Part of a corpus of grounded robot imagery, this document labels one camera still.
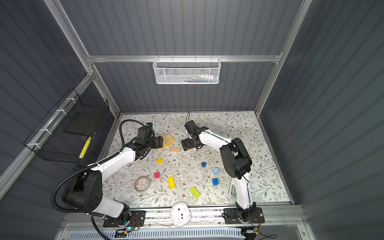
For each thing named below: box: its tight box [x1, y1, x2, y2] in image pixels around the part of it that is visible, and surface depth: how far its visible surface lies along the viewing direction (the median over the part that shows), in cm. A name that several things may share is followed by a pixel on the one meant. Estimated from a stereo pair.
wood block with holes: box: [169, 147, 181, 153], surface depth 101 cm
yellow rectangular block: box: [168, 176, 176, 189], surface depth 86 cm
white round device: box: [169, 201, 192, 228], surface depth 74 cm
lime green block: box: [189, 186, 201, 199], surface depth 83 cm
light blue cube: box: [213, 167, 220, 175], surface depth 90 cm
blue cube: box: [212, 178, 220, 186], surface depth 86 cm
